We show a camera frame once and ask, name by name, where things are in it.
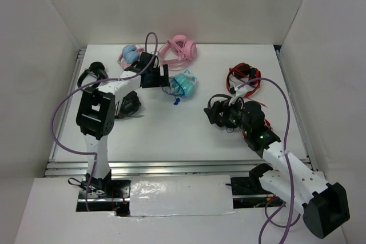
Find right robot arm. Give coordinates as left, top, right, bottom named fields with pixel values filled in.
left=204, top=97, right=350, bottom=239

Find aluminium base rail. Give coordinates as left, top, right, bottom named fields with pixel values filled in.
left=47, top=157, right=318, bottom=172

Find red black headphones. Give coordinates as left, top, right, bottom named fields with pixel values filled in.
left=226, top=62, right=261, bottom=101

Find white foam cover panel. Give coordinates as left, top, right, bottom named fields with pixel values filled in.
left=129, top=175, right=234, bottom=217

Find pink over-ear headphones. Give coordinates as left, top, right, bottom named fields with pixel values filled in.
left=159, top=35, right=197, bottom=69

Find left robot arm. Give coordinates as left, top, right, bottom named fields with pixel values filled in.
left=76, top=52, right=169, bottom=198

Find teal cat ear headphones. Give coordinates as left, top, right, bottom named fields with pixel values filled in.
left=166, top=70, right=197, bottom=98

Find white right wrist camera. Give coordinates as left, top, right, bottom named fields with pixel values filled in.
left=229, top=86, right=248, bottom=106

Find black headset with mic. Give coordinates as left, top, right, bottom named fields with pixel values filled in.
left=115, top=91, right=141, bottom=119

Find pink blue cat headphones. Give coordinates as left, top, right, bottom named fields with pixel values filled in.
left=117, top=44, right=145, bottom=67

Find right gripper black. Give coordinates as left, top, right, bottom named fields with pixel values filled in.
left=204, top=94, right=251, bottom=134

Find red white headphones under arm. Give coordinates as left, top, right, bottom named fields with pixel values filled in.
left=264, top=119, right=273, bottom=130

